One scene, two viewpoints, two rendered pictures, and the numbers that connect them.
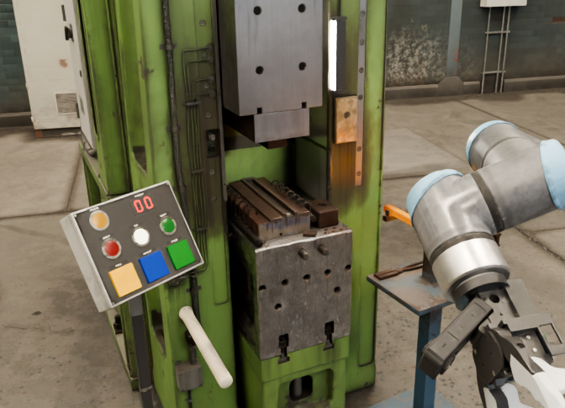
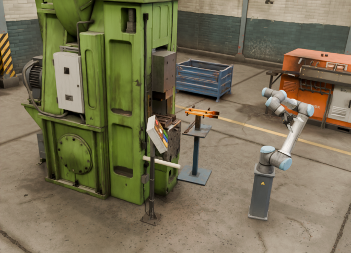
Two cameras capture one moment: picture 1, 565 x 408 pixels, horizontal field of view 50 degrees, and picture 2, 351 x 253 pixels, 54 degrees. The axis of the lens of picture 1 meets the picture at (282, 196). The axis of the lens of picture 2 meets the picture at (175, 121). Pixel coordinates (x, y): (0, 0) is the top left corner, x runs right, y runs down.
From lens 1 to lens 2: 266 cm
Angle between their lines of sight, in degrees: 39
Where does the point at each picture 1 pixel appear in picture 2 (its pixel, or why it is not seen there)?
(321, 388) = (172, 171)
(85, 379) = (82, 204)
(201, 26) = (149, 68)
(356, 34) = not seen: hidden behind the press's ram
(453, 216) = (277, 103)
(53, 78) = not seen: outside the picture
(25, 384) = (62, 214)
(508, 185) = (280, 97)
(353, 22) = not seen: hidden behind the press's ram
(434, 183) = (271, 99)
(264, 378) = (167, 170)
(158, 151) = (141, 107)
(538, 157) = (282, 93)
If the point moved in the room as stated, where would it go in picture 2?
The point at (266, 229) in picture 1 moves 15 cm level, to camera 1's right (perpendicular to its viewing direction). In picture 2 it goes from (165, 124) to (175, 121)
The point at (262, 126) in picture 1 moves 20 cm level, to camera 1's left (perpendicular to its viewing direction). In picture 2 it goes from (166, 94) to (152, 98)
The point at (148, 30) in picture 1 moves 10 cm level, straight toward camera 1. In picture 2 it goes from (141, 71) to (149, 73)
